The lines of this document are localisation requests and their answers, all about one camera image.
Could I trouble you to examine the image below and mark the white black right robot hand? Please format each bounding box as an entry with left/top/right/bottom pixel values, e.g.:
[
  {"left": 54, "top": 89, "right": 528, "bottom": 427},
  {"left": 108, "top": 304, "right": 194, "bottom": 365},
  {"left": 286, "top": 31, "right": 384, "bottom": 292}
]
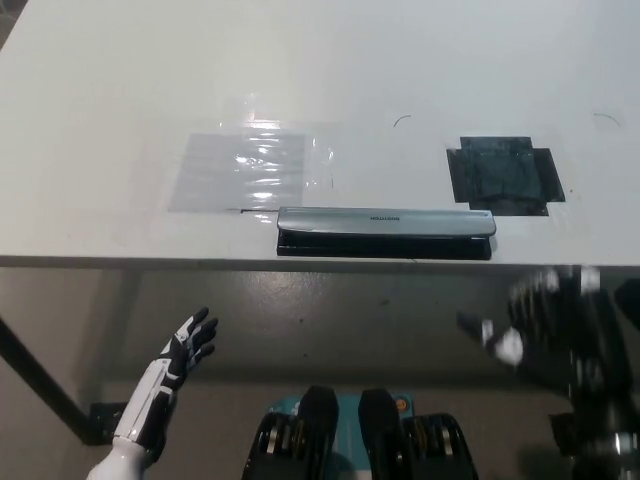
[{"left": 456, "top": 266, "right": 627, "bottom": 399}]

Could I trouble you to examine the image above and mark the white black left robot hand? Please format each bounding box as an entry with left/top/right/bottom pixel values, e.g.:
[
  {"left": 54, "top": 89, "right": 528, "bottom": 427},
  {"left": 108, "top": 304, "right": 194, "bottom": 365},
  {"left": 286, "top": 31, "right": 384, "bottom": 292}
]
[{"left": 112, "top": 306, "right": 220, "bottom": 455}]

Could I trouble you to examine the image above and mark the black teal robot torso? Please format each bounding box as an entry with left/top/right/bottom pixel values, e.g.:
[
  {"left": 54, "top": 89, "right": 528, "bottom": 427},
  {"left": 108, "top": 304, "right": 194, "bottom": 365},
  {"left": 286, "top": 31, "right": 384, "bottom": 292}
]
[{"left": 241, "top": 384, "right": 475, "bottom": 480}]

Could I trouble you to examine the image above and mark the black table foot plate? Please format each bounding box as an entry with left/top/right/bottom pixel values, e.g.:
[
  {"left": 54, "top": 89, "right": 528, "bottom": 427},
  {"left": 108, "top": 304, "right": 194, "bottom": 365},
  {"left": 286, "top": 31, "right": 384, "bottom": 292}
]
[{"left": 87, "top": 399, "right": 130, "bottom": 446}]

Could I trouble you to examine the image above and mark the black table leg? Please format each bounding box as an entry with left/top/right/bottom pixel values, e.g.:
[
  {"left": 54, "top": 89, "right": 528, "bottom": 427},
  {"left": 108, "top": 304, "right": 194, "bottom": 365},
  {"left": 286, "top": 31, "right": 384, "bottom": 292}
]
[{"left": 0, "top": 313, "right": 90, "bottom": 444}]

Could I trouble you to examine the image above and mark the black tape patch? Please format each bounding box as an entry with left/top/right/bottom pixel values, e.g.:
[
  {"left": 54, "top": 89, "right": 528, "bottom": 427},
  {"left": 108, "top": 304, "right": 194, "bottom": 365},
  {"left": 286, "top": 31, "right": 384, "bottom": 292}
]
[{"left": 445, "top": 135, "right": 568, "bottom": 218}]

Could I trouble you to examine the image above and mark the clear plastic bag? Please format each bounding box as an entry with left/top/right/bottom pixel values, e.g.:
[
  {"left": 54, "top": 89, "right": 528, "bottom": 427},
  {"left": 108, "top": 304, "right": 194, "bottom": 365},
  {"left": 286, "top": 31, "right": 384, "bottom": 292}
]
[{"left": 167, "top": 92, "right": 337, "bottom": 213}]

